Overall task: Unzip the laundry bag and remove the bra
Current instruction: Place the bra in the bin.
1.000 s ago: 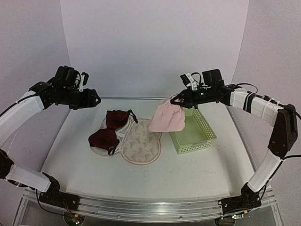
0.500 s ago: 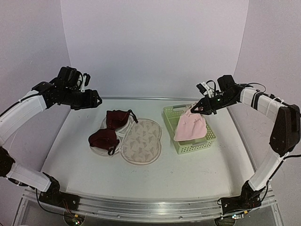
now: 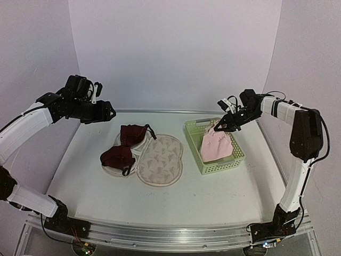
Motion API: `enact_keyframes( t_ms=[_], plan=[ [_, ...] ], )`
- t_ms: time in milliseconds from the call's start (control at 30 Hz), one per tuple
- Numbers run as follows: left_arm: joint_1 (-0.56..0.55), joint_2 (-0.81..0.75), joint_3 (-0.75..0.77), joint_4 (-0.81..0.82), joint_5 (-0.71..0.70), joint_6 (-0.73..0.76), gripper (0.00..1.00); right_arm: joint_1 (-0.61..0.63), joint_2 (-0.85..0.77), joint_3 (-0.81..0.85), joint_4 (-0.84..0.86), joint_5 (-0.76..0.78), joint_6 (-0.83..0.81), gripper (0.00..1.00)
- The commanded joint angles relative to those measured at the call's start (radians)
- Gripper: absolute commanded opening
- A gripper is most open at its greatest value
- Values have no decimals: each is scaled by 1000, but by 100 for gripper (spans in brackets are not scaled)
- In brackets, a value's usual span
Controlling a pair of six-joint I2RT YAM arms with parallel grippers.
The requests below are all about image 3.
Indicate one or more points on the floral mesh laundry bag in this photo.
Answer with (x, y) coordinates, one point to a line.
(159, 161)

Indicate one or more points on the dark red bra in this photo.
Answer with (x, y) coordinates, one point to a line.
(120, 158)

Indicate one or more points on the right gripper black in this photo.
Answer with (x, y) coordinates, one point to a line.
(232, 125)

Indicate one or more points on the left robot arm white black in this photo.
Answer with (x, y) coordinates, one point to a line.
(14, 136)

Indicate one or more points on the pink bra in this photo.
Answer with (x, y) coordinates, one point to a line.
(215, 146)

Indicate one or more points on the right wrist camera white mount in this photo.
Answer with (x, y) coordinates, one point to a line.
(227, 106)

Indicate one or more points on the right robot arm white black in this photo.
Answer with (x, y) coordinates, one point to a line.
(306, 142)

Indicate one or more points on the light green plastic basket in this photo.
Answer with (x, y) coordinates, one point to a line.
(194, 132)

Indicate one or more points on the aluminium front rail frame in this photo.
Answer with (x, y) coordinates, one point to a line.
(111, 238)

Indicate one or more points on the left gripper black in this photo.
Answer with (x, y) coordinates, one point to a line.
(103, 113)

